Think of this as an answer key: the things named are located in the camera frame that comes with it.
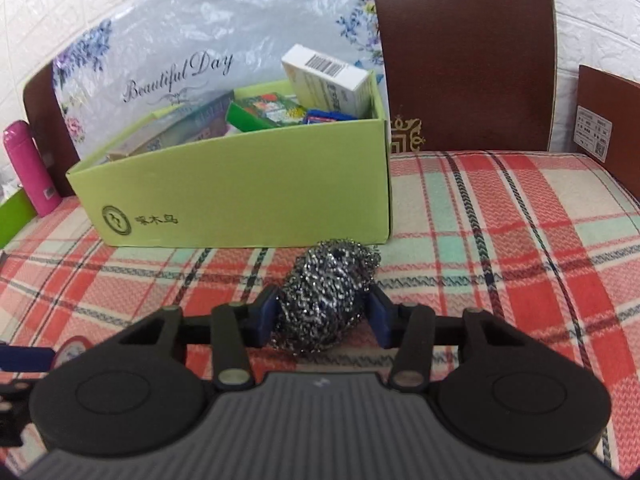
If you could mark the brown wooden headboard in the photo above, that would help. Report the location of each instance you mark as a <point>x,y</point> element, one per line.
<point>465,45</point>

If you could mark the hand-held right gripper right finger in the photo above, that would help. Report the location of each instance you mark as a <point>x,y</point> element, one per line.
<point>381,320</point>

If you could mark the floral plastic bedding bag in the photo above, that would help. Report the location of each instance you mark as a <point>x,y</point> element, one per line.
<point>210,25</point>

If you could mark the brown shoe box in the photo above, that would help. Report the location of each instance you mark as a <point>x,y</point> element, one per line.
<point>607,120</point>

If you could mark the steel wool scourer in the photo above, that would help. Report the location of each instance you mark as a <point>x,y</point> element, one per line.
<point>322,295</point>

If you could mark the white medicine box with barcode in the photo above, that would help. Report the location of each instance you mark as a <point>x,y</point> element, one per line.
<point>325,82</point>

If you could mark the green sponge pack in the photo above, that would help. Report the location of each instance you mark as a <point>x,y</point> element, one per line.
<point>265,110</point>

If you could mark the flat dark green box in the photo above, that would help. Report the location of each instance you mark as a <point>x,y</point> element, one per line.
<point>200,120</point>

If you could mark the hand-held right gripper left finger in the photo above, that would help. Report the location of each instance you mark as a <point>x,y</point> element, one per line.
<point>263,317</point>

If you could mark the plaid bed sheet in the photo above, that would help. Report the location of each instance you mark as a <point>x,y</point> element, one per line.
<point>500,260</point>

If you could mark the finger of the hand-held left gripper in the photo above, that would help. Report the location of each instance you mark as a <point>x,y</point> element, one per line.
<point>25,359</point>
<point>15,394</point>

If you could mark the pink thermos bottle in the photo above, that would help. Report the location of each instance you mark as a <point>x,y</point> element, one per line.
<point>31,170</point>

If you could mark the dark blue carton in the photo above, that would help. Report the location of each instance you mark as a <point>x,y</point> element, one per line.
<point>327,117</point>

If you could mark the red round lid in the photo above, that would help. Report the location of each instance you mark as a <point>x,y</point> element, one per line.
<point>72,349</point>

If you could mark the light green cardboard box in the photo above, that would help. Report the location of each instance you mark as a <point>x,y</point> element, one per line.
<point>240,190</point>

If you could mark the small green open box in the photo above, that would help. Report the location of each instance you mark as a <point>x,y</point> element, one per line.
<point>15,220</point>

